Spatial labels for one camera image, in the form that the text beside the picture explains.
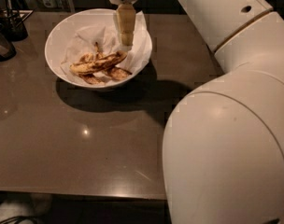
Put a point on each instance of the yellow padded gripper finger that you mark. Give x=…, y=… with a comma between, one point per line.
x=125, y=15

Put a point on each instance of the large brown spotted banana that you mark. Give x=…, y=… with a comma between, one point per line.
x=100, y=63

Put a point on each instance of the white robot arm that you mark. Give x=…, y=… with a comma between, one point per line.
x=223, y=144

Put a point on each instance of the white ceramic bowl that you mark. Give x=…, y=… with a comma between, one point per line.
x=62, y=34

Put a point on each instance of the small back brown banana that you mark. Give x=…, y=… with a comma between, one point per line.
x=87, y=58

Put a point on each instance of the right lower brown banana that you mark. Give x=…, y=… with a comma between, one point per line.
x=117, y=73

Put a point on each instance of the left lower brown banana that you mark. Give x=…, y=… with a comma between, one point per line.
x=92, y=79

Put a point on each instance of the white paper liner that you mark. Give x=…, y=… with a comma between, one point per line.
x=102, y=38

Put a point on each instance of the dark appliance at left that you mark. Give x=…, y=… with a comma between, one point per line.
x=7, y=50

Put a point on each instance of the white cloth under table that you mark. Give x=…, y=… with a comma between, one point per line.
x=24, y=208

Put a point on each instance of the black wire utensil holder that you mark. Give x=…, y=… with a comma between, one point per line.
x=10, y=18

